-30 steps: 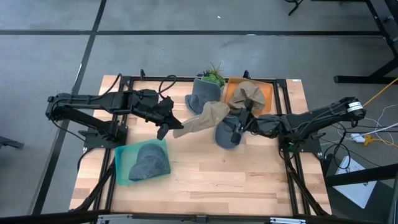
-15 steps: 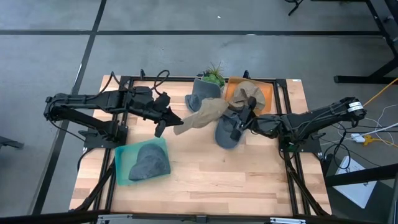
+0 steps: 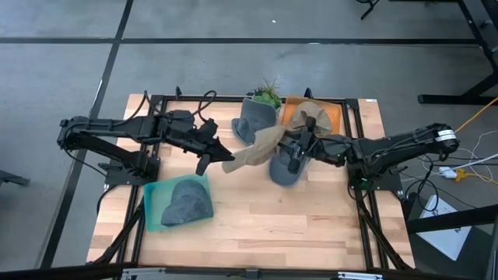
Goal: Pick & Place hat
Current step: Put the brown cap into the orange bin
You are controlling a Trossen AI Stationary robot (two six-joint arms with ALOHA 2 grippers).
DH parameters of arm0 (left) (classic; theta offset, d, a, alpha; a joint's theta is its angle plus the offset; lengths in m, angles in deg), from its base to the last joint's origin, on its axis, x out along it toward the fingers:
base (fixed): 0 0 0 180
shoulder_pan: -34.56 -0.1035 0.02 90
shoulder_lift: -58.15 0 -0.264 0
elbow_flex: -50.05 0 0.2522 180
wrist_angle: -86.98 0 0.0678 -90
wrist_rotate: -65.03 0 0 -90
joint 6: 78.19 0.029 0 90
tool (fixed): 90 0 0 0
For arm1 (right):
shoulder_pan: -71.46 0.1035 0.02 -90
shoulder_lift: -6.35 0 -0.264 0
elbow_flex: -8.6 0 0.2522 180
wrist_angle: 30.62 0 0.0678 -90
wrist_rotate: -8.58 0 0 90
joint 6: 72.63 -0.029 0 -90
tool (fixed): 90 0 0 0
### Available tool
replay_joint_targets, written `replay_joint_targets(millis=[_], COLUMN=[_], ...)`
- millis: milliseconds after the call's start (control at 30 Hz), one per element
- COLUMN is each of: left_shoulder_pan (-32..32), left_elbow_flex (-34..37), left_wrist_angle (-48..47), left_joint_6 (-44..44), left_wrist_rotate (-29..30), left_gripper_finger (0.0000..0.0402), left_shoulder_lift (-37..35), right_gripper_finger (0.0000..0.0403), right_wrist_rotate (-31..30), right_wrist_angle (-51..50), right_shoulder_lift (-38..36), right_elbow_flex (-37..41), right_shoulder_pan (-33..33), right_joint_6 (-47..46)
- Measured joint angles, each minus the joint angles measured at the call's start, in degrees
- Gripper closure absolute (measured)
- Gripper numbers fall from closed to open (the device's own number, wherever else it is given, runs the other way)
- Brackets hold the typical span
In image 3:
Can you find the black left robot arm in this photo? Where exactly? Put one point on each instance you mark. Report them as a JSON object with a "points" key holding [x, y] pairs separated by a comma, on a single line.
{"points": [[116, 126]]}

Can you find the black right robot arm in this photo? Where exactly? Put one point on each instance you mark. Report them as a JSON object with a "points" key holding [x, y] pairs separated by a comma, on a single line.
{"points": [[404, 145]]}

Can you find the black desk frame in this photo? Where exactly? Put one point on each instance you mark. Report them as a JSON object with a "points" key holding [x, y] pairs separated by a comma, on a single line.
{"points": [[455, 99]]}

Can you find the orange plastic bin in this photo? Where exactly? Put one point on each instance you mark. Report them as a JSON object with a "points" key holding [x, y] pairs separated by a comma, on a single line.
{"points": [[288, 110]]}

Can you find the grey baseball cap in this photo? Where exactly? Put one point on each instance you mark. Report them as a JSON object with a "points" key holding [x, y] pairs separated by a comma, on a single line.
{"points": [[253, 120], [280, 173], [186, 202]]}

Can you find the dark chair base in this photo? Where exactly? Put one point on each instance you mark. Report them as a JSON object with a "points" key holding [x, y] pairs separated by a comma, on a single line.
{"points": [[11, 179]]}

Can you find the white power adapter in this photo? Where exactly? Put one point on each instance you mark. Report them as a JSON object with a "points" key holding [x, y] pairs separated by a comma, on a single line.
{"points": [[447, 172]]}

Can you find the succulent in white patterned pot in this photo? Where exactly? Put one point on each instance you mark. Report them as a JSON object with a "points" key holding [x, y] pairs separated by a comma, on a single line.
{"points": [[268, 97]]}

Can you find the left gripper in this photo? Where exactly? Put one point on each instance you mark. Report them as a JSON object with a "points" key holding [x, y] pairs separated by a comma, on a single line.
{"points": [[202, 140]]}

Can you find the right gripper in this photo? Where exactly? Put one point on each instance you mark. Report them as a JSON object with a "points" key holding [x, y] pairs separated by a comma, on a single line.
{"points": [[323, 149]]}

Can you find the black chair leg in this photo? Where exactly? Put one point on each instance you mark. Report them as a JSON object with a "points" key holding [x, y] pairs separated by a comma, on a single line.
{"points": [[367, 8]]}

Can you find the green plastic bin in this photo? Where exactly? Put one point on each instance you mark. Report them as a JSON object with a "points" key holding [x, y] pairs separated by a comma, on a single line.
{"points": [[153, 206]]}

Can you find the black aluminium table frame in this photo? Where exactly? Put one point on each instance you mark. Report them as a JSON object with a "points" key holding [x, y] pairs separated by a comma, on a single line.
{"points": [[233, 98]]}

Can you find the black table leg bar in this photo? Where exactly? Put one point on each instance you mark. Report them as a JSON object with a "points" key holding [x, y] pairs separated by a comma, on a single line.
{"points": [[451, 219]]}

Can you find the black crossbar with silver brackets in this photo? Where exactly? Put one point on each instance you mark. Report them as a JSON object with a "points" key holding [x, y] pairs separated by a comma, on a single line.
{"points": [[58, 272]]}

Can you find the white box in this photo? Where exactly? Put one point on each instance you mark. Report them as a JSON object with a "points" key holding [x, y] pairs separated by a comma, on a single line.
{"points": [[443, 237]]}

